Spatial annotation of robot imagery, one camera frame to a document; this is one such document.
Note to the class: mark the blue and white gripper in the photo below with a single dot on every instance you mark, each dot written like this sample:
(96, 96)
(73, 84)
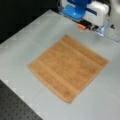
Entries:
(76, 8)

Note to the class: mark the tan terry cloth towel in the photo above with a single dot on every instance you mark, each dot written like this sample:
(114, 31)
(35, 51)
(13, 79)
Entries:
(67, 67)

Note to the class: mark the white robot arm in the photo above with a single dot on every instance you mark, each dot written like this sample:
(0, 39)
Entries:
(92, 11)

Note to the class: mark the orange clamp tab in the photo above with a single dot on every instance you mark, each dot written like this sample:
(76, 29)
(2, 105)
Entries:
(81, 26)

